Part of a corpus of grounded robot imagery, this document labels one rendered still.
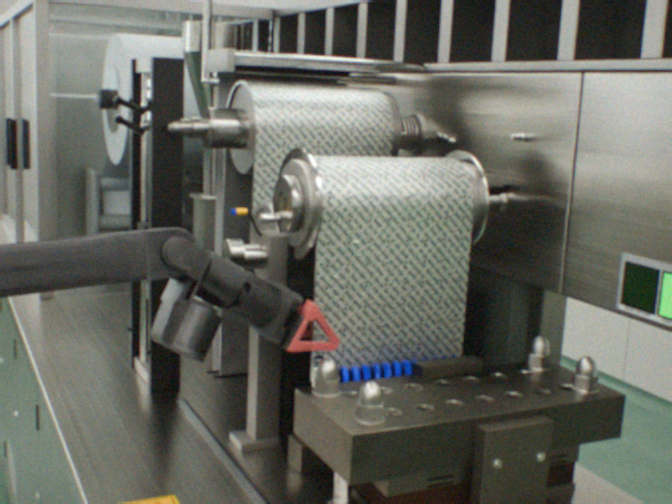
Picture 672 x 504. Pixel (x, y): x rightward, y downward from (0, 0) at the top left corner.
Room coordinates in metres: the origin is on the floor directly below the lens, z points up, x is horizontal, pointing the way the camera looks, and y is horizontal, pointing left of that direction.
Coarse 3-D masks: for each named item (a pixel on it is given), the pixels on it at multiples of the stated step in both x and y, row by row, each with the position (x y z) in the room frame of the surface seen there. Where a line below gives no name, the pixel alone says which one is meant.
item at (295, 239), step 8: (296, 160) 1.11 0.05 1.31; (288, 168) 1.13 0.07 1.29; (296, 168) 1.11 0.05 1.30; (304, 168) 1.09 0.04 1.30; (304, 176) 1.08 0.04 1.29; (472, 176) 1.19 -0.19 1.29; (304, 184) 1.08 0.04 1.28; (472, 184) 1.18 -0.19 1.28; (304, 192) 1.08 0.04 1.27; (312, 192) 1.07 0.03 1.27; (312, 200) 1.06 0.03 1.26; (312, 208) 1.06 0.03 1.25; (304, 216) 1.08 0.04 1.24; (312, 216) 1.06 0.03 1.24; (472, 216) 1.17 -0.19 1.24; (304, 224) 1.08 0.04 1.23; (472, 224) 1.18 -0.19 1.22; (288, 232) 1.12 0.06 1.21; (296, 232) 1.10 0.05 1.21; (304, 232) 1.08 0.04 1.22; (288, 240) 1.12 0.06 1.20; (296, 240) 1.10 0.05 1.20; (304, 240) 1.08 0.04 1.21
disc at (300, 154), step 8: (288, 152) 1.15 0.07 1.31; (296, 152) 1.12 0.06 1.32; (304, 152) 1.10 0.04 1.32; (288, 160) 1.15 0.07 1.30; (304, 160) 1.10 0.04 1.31; (312, 160) 1.08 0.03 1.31; (312, 168) 1.07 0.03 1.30; (312, 176) 1.07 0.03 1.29; (312, 184) 1.07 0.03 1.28; (320, 184) 1.06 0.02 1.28; (320, 192) 1.05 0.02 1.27; (320, 200) 1.05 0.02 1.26; (320, 208) 1.05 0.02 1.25; (320, 216) 1.05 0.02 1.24; (312, 224) 1.06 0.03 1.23; (320, 224) 1.05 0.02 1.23; (312, 232) 1.07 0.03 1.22; (312, 240) 1.06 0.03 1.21; (288, 248) 1.13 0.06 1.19; (296, 248) 1.11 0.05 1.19; (304, 248) 1.09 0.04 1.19; (312, 248) 1.07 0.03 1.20; (296, 256) 1.11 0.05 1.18; (304, 256) 1.09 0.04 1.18
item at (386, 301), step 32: (320, 256) 1.06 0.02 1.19; (352, 256) 1.08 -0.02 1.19; (384, 256) 1.10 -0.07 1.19; (416, 256) 1.13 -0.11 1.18; (448, 256) 1.15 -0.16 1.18; (320, 288) 1.06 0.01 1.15; (352, 288) 1.08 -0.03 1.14; (384, 288) 1.11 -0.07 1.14; (416, 288) 1.13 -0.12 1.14; (448, 288) 1.15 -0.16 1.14; (352, 320) 1.09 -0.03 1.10; (384, 320) 1.11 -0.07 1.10; (416, 320) 1.13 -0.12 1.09; (448, 320) 1.15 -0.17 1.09; (320, 352) 1.07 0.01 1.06; (352, 352) 1.09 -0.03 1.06; (384, 352) 1.11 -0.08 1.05; (416, 352) 1.13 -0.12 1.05; (448, 352) 1.15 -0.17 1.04
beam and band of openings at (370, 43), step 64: (256, 0) 2.25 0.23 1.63; (320, 0) 1.89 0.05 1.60; (384, 0) 1.65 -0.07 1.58; (448, 0) 1.43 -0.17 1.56; (512, 0) 1.29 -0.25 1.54; (576, 0) 1.15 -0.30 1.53; (640, 0) 1.15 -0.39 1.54; (448, 64) 1.42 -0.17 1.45; (512, 64) 1.26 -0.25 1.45; (576, 64) 1.14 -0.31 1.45; (640, 64) 1.04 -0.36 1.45
